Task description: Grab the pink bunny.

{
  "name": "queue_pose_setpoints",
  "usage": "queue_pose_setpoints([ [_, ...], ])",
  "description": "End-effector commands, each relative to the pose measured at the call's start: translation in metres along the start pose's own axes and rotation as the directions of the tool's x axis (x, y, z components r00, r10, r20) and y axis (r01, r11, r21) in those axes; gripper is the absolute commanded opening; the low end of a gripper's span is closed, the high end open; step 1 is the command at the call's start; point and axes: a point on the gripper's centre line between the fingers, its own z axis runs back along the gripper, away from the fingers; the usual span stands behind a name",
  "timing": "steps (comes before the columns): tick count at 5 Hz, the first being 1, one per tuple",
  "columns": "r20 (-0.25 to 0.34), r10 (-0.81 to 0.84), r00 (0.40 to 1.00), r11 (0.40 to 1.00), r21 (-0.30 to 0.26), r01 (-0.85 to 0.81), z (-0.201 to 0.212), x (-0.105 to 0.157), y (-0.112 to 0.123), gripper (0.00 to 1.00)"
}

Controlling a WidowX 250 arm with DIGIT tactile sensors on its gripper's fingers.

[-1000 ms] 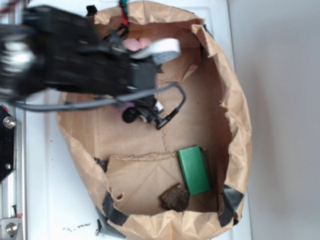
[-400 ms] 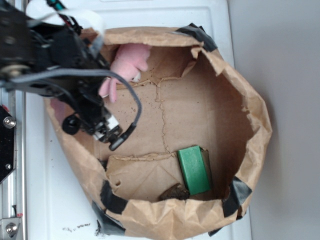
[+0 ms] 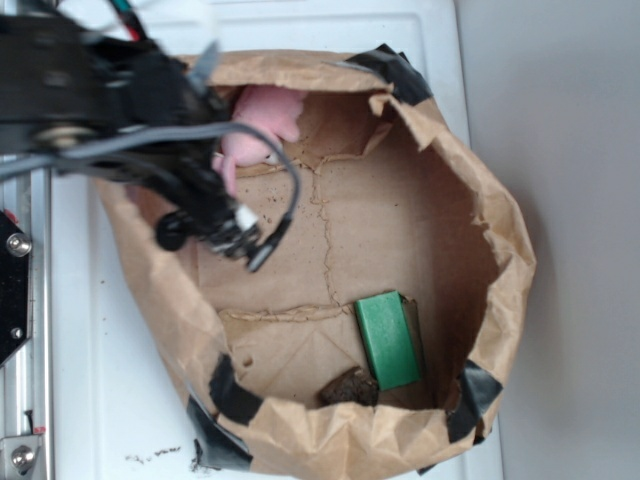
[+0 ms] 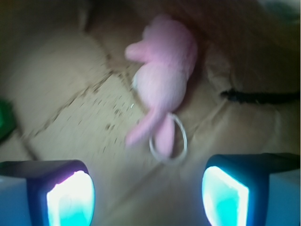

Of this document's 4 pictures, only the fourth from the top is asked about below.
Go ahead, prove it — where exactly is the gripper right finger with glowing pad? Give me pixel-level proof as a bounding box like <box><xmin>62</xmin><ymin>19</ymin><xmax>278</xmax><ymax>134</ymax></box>
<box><xmin>201</xmin><ymin>153</ymin><xmax>301</xmax><ymax>226</ymax></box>

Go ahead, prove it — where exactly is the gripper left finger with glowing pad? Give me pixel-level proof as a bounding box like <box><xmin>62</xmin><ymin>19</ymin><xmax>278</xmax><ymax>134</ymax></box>
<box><xmin>0</xmin><ymin>160</ymin><xmax>95</xmax><ymax>226</ymax></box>

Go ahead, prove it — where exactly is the pink plush bunny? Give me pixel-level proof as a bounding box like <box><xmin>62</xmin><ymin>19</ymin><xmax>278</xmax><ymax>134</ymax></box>
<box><xmin>125</xmin><ymin>14</ymin><xmax>198</xmax><ymax>161</ymax></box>

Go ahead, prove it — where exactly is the green rectangular block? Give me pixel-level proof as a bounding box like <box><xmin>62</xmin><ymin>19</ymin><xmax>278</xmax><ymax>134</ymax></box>
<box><xmin>0</xmin><ymin>99</ymin><xmax>16</xmax><ymax>141</ymax></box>

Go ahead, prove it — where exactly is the brown paper bag liner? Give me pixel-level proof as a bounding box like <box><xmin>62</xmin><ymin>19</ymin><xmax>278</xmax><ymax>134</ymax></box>
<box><xmin>0</xmin><ymin>0</ymin><xmax>301</xmax><ymax>226</ymax></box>

